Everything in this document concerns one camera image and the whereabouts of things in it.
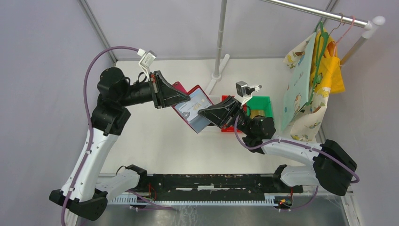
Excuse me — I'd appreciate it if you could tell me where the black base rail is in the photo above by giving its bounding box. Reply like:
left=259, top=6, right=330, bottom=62
left=133, top=174, right=303, bottom=201

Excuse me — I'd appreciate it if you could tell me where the yellow garment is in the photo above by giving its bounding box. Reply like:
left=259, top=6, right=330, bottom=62
left=309, top=32, right=345, bottom=97

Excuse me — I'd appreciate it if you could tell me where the metal clothes rack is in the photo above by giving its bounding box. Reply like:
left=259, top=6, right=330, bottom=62
left=202, top=0, right=386, bottom=96

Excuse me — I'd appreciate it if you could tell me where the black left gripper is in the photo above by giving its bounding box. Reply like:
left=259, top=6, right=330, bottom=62
left=119, top=70, right=190, bottom=108

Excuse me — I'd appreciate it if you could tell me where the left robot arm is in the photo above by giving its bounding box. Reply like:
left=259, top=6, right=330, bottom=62
left=49, top=67, right=190, bottom=221

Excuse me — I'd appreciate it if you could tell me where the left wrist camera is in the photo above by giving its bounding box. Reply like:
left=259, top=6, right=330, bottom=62
left=137, top=48, right=157, bottom=77

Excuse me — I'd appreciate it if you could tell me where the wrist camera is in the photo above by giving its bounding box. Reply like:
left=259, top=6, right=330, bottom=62
left=137, top=48, right=157, bottom=77
left=235, top=81, right=262, bottom=106

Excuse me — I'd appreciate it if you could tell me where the pink hanger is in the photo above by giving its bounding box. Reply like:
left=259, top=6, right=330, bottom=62
left=332, top=16, right=356, bottom=57

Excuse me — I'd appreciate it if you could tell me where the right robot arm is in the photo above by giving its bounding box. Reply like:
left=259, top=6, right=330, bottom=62
left=198, top=96, right=360, bottom=196

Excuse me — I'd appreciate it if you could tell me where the green hanger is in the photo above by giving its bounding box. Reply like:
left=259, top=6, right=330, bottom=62
left=305, top=21, right=329, bottom=106

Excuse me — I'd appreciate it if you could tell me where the green plastic bin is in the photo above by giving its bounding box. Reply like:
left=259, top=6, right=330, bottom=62
left=246, top=96, right=274, bottom=118

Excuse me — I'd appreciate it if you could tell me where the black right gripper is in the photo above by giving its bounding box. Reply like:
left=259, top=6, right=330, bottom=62
left=197, top=96, right=252, bottom=137

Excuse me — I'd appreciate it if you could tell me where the patterned cream cloth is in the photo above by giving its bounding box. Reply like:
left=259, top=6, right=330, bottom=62
left=281, top=32, right=327, bottom=142

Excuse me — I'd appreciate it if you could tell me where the small circuit board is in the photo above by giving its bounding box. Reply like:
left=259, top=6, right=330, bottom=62
left=274, top=197, right=293, bottom=210

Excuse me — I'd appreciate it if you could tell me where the gold cards stack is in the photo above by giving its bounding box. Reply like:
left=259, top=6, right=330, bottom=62
left=250, top=110, right=266, bottom=118

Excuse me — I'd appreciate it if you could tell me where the red leather card holder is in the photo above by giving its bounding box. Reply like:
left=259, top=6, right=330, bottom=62
left=173, top=81, right=213, bottom=134

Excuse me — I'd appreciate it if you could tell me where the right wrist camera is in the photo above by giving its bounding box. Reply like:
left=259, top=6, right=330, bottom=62
left=235, top=81, right=262, bottom=106

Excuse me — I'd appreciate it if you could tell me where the red plastic bin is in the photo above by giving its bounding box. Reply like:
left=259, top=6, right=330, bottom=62
left=221, top=95, right=248, bottom=133

